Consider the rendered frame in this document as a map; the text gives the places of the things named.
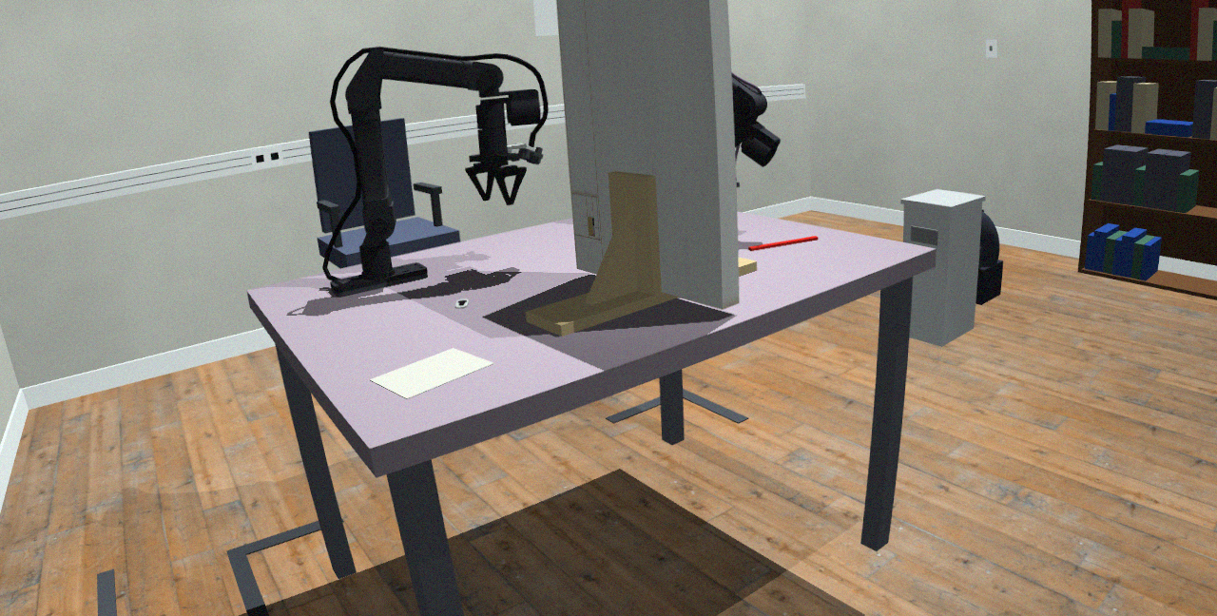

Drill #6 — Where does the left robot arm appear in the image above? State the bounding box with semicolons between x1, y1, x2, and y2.
731;75;781;167

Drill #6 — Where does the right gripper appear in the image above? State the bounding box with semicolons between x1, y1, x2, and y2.
465;125;535;205

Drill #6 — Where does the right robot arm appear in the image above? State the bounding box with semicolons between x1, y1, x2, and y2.
330;47;542;293

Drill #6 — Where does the white paper sheet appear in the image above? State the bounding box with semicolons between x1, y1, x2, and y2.
370;348;493;399

